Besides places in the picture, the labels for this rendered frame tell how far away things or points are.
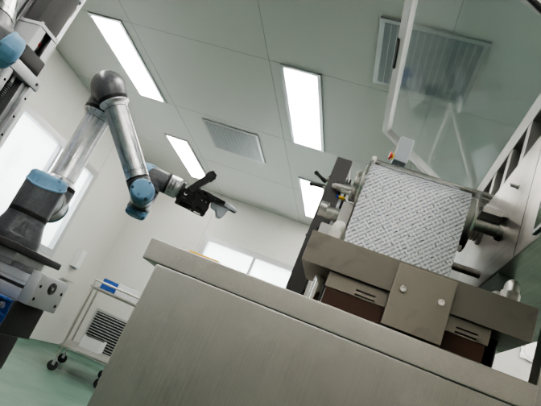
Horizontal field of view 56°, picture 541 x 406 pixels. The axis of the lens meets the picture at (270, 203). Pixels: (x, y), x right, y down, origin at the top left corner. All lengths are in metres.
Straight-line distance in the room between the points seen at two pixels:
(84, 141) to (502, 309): 1.37
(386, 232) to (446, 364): 0.40
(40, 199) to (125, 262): 5.89
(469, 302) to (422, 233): 0.27
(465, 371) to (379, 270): 0.21
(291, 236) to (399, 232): 5.88
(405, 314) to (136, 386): 0.45
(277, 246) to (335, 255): 6.06
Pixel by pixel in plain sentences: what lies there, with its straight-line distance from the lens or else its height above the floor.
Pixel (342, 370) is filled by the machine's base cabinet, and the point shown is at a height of 0.81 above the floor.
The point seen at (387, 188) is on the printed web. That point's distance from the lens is 1.19.
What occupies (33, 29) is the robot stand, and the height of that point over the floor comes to 1.35.
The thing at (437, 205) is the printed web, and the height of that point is 1.24.
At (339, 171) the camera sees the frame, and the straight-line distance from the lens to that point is 1.57.
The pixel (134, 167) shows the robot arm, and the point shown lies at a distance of 1.65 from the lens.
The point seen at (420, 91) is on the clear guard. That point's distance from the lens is 1.94.
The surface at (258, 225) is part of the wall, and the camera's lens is 7.11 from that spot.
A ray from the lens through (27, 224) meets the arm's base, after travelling 1.61.
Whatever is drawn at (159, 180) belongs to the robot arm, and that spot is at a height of 1.20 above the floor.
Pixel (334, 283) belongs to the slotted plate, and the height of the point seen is 0.95.
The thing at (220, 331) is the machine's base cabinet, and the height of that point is 0.80.
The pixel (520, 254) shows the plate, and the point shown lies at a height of 1.14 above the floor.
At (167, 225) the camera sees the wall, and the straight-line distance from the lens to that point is 7.42.
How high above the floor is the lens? 0.76
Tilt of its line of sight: 17 degrees up
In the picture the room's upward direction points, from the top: 23 degrees clockwise
